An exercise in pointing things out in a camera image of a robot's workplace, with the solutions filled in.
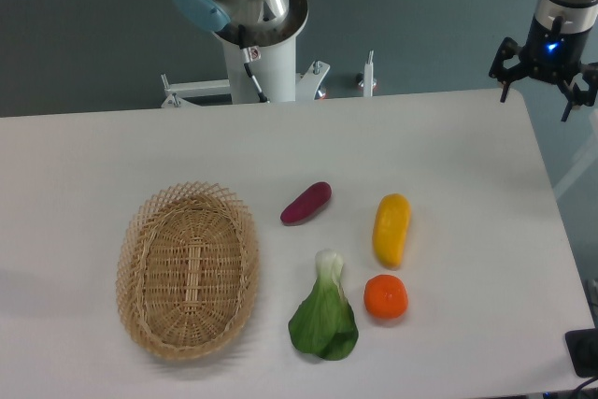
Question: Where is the black cable on pedestal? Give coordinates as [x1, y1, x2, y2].
[235, 24, 271, 105]

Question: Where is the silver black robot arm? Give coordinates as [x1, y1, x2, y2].
[489, 0, 597, 121]

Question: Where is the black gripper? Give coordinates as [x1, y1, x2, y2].
[488, 26, 598, 122]

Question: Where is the black device at table edge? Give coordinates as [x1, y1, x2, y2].
[564, 328, 597, 378]

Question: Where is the green bok choy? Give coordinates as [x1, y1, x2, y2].
[288, 249, 359, 361]

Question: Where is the yellow mango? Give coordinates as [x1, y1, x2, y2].
[372, 193, 411, 269]

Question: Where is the orange tangerine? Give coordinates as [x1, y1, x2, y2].
[363, 274, 409, 320]

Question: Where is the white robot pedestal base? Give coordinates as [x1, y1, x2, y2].
[160, 0, 378, 109]

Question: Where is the purple sweet potato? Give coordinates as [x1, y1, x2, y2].
[280, 181, 333, 225]

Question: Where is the oval woven wicker basket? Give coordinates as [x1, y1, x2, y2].
[116, 182, 260, 361]

